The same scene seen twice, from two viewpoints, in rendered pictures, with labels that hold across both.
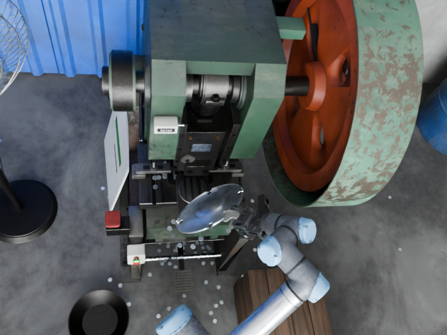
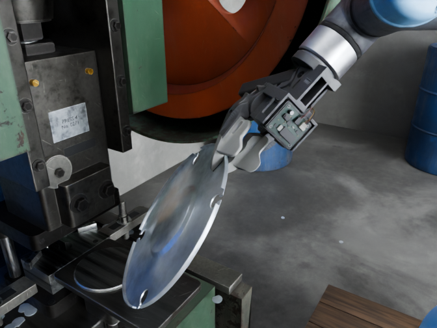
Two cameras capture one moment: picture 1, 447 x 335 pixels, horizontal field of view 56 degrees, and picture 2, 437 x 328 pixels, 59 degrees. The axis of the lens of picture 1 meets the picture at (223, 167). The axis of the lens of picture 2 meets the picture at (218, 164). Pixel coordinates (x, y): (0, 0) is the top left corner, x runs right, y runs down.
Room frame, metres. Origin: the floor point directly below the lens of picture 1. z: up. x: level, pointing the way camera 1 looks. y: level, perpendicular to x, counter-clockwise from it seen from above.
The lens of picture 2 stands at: (0.16, 0.21, 1.27)
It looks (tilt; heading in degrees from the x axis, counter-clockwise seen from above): 25 degrees down; 329
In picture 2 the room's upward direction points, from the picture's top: straight up
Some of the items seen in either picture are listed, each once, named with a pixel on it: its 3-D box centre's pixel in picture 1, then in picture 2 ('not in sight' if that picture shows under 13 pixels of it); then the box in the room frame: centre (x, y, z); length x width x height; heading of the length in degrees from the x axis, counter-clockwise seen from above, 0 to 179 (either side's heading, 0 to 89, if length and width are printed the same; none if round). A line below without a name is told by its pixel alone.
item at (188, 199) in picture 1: (192, 206); (129, 304); (0.72, 0.06, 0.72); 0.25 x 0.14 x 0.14; 25
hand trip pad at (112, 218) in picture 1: (113, 221); not in sight; (0.53, 0.34, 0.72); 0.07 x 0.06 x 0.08; 25
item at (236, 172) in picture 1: (227, 165); (126, 218); (0.95, -0.01, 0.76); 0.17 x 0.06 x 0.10; 115
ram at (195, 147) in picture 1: (199, 141); (56, 132); (0.84, 0.12, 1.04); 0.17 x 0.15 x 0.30; 25
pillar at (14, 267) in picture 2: not in sight; (8, 246); (0.90, 0.24, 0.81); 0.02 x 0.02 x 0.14
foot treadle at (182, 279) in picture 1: (179, 240); not in sight; (0.76, 0.08, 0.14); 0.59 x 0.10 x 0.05; 25
